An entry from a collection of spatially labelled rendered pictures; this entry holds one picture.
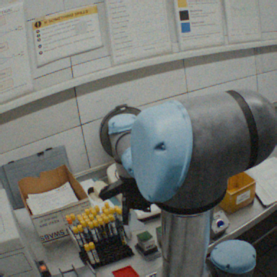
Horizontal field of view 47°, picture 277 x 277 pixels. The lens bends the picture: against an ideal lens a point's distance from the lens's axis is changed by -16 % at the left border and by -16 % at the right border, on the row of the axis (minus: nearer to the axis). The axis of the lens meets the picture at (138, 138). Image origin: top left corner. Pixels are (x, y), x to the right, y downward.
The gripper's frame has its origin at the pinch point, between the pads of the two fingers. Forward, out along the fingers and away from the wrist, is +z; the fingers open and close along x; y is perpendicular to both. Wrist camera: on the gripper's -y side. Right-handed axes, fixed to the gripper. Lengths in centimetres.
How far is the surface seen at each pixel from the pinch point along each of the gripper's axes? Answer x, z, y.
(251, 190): 27.7, 6.0, 36.5
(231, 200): 21.4, 5.8, 29.0
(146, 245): -3.1, 6.6, 3.7
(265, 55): 122, -23, 49
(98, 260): -11.1, 9.0, -10.4
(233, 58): 102, -24, 28
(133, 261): -6.4, 12.4, -0.5
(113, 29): 56, -50, -19
